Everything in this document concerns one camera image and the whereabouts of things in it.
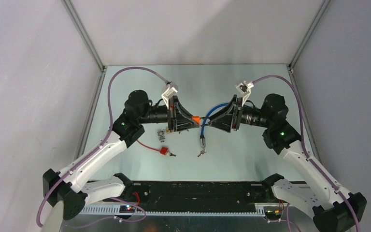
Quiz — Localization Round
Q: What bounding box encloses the blue cable lock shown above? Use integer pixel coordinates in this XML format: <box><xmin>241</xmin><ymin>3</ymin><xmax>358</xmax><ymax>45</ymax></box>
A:
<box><xmin>197</xmin><ymin>102</ymin><xmax>228</xmax><ymax>157</ymax></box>

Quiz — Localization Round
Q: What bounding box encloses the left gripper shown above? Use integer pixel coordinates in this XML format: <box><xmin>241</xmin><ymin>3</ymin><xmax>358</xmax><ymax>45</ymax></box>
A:
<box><xmin>138</xmin><ymin>96</ymin><xmax>199</xmax><ymax>132</ymax></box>

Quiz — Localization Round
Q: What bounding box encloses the red cable padlock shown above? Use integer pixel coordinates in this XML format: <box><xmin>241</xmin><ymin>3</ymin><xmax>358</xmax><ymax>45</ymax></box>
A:
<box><xmin>137</xmin><ymin>140</ymin><xmax>177</xmax><ymax>157</ymax></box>

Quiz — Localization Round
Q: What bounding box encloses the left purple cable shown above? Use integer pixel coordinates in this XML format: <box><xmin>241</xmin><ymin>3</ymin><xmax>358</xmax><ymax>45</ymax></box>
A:
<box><xmin>36</xmin><ymin>66</ymin><xmax>169</xmax><ymax>224</ymax></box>

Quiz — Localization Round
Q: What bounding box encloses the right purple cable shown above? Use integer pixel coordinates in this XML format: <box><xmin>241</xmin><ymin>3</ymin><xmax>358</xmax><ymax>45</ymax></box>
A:
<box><xmin>252</xmin><ymin>74</ymin><xmax>357</xmax><ymax>232</ymax></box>

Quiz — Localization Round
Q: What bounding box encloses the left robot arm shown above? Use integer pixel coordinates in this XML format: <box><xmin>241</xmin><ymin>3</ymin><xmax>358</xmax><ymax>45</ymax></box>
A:
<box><xmin>43</xmin><ymin>90</ymin><xmax>200</xmax><ymax>221</ymax></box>

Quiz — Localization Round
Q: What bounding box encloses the orange black padlock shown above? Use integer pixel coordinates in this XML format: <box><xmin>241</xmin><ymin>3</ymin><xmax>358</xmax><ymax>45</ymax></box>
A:
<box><xmin>192</xmin><ymin>116</ymin><xmax>209</xmax><ymax>126</ymax></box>

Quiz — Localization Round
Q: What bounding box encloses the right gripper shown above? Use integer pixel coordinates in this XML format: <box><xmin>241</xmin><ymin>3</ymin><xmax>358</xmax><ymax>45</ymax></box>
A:
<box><xmin>208</xmin><ymin>95</ymin><xmax>271</xmax><ymax>132</ymax></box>

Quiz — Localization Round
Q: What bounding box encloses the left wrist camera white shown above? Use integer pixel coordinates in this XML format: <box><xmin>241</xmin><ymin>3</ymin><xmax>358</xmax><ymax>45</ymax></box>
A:
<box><xmin>161</xmin><ymin>82</ymin><xmax>178</xmax><ymax>107</ymax></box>

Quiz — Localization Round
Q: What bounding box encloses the silver key bunch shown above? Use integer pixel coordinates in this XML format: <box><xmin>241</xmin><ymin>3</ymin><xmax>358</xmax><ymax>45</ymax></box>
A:
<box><xmin>157</xmin><ymin>129</ymin><xmax>166</xmax><ymax>143</ymax></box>

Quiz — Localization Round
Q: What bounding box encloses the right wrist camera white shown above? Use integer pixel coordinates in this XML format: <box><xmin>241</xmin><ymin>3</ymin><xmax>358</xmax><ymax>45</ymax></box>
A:
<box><xmin>235</xmin><ymin>81</ymin><xmax>254</xmax><ymax>105</ymax></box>

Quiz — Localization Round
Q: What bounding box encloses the purple cable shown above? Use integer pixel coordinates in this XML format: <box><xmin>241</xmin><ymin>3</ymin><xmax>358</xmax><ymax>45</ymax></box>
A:
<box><xmin>36</xmin><ymin>66</ymin><xmax>169</xmax><ymax>224</ymax></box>
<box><xmin>252</xmin><ymin>74</ymin><xmax>357</xmax><ymax>232</ymax></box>

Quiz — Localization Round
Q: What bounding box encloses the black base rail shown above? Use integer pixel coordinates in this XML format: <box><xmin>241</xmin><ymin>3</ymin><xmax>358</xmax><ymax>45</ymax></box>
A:
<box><xmin>102</xmin><ymin>181</ymin><xmax>288</xmax><ymax>213</ymax></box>

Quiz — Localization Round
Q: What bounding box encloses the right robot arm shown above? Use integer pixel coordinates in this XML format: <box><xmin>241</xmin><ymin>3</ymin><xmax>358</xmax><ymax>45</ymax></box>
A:
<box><xmin>207</xmin><ymin>94</ymin><xmax>367</xmax><ymax>232</ymax></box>

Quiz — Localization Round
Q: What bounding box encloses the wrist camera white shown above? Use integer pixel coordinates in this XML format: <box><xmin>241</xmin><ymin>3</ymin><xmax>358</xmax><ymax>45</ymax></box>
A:
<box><xmin>235</xmin><ymin>81</ymin><xmax>254</xmax><ymax>105</ymax></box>
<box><xmin>161</xmin><ymin>82</ymin><xmax>178</xmax><ymax>107</ymax></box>

